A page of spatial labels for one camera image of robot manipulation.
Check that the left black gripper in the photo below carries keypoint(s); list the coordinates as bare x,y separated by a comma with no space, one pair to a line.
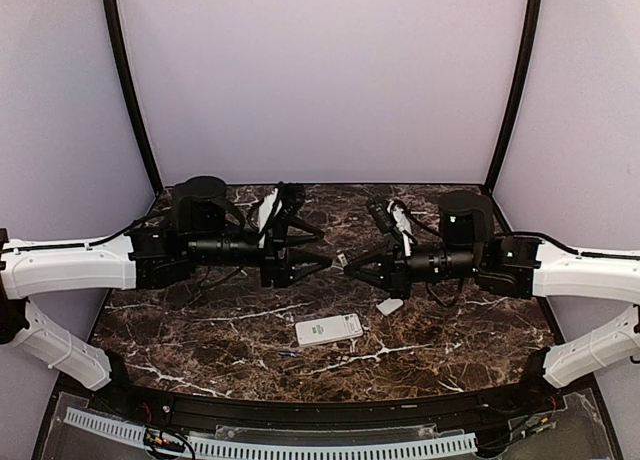
282,269

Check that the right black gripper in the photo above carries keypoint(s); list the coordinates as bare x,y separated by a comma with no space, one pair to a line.
393,275

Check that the white battery cover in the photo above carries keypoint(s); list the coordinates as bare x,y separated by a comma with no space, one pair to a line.
389,306

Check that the white remote control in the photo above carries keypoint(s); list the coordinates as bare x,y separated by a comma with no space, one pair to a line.
328,330

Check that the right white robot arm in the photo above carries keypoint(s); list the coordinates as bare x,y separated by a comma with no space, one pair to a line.
519,265

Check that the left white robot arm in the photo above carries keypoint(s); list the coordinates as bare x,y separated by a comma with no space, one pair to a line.
202,228

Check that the gold AAA battery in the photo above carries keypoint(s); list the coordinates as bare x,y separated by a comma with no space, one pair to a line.
308,359

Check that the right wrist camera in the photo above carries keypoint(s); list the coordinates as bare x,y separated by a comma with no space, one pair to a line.
387,215

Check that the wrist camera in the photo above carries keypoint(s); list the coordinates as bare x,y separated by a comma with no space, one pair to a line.
387,215
281,204

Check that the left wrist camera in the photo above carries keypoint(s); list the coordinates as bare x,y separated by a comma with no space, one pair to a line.
281,204

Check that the white slotted cable duct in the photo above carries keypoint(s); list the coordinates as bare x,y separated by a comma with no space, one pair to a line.
229,442

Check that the black curved front rail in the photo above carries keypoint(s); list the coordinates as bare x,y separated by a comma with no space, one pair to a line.
487,409

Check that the right black frame post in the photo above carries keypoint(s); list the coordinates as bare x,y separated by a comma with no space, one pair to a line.
516,91

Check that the black frame post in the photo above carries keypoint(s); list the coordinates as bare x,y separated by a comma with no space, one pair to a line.
516,91
129,94

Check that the left black frame post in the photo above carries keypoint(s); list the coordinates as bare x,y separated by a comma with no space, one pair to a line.
129,94

